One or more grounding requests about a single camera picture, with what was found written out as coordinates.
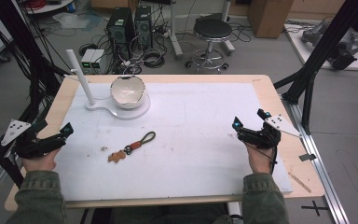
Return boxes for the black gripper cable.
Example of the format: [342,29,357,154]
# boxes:
[243,139,279,175]

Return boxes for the coiled black cable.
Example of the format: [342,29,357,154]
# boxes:
[142,49,166,69]

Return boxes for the black round stool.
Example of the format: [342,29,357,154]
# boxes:
[184,18,234,75]

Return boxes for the large black computer tower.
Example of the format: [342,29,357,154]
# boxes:
[105,7,136,53]

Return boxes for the person's right hand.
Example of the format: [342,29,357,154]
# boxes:
[244,143,275,175]

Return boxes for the white stand with pole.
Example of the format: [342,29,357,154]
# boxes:
[65,49,152,121]

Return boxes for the black device on board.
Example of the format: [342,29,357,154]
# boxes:
[328,42,358,71]

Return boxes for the white power supply box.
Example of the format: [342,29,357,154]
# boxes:
[89,49,106,71]
[80,49,96,71]

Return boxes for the black metal frame with cables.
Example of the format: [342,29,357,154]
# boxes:
[0,0,72,189]

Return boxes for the grey device on board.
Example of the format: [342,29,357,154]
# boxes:
[300,21,329,45]

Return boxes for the aluminium rail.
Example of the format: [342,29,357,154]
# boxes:
[281,92,351,224]

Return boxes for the brown leather keychain with cord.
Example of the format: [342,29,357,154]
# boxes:
[107,131,157,164]

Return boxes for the white jagged-rim bowl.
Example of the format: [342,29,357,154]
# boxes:
[109,75,146,110]

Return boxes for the slim black computer tower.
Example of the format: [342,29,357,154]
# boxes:
[133,5,154,49]

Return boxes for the white foam mat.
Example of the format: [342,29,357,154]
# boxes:
[53,81,294,203]

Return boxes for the cardboard box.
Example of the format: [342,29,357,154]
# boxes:
[247,0,295,39]

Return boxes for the person's left hand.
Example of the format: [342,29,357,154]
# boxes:
[21,148,61,173]

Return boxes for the black metal frame strut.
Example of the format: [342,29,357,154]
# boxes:
[272,0,358,135]

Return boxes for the thin wooden stick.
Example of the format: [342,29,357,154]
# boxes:
[287,171,312,194]

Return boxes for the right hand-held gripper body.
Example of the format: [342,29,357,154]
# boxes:
[237,114,302,150]

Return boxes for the white table leg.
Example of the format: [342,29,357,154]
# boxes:
[167,0,185,61]

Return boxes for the white floor board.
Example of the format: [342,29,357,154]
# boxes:
[283,22,358,72]

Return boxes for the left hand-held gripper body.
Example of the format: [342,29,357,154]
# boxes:
[0,119,67,160]

